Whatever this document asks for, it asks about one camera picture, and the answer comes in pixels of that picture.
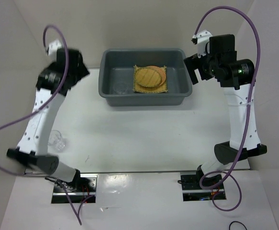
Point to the square bamboo mat tray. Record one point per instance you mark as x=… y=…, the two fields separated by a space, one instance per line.
x=141 y=89

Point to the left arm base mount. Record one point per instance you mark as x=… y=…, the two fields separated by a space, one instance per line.
x=85 y=190

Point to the grey plastic bin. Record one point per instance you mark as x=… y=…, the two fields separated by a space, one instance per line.
x=118 y=65

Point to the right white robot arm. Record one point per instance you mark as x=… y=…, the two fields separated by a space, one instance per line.
x=217 y=58

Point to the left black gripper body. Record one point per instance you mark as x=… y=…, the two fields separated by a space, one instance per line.
x=82 y=72

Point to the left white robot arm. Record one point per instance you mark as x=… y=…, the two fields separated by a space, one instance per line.
x=32 y=150

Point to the round green-rimmed bamboo tray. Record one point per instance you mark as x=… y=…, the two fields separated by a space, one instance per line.
x=148 y=77

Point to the round orange woven tray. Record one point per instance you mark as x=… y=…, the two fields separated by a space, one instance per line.
x=162 y=71

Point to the aluminium table edge rail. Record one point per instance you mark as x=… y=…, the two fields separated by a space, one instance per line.
x=55 y=73

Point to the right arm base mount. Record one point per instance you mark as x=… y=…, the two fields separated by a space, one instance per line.
x=191 y=190

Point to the clear glass bowl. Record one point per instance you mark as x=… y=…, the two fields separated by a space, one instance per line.
x=120 y=88

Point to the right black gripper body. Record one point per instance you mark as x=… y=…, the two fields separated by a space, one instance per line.
x=205 y=63

